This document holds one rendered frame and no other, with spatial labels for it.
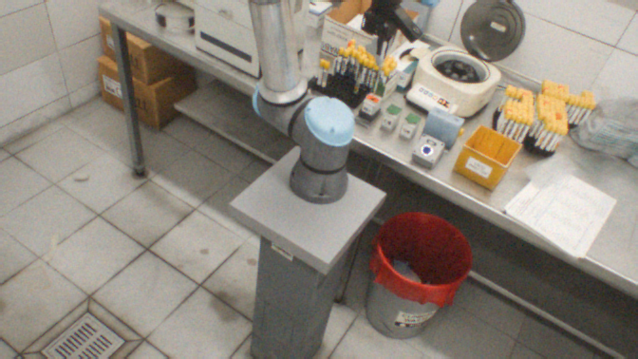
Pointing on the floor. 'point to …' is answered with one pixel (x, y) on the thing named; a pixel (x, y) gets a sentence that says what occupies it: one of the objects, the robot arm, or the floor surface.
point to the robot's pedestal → (290, 304)
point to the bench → (462, 214)
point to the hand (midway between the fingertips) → (381, 62)
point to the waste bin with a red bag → (393, 236)
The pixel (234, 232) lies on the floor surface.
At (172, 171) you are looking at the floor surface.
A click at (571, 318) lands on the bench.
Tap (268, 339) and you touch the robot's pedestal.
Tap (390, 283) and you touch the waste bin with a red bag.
